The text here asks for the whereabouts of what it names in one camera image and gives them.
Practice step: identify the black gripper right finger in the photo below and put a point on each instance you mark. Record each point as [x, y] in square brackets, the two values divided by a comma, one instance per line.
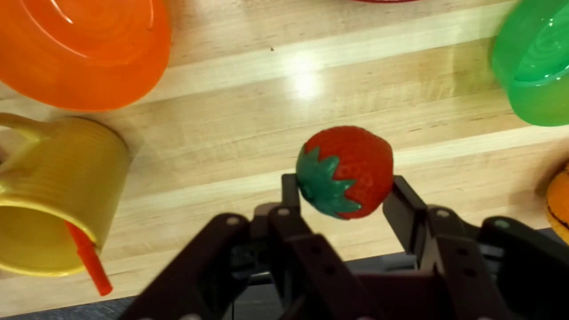
[473, 266]

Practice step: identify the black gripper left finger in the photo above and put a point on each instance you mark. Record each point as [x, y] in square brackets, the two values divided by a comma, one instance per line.
[284, 259]

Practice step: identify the red toy strawberry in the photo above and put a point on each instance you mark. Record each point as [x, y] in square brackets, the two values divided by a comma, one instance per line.
[361, 165]

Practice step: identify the green plastic bowl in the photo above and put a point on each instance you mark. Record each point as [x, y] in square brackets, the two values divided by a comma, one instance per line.
[533, 64]

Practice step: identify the orange plastic bowl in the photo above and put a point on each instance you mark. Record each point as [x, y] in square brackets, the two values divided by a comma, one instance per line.
[89, 53]

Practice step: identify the small orange pumpkin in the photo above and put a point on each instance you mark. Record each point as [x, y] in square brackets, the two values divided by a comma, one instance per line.
[560, 200]

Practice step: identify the red plastic straw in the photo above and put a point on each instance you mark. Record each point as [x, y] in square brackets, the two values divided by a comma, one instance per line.
[89, 257]

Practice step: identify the yellow mug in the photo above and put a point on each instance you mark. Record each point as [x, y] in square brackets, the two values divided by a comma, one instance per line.
[76, 165]

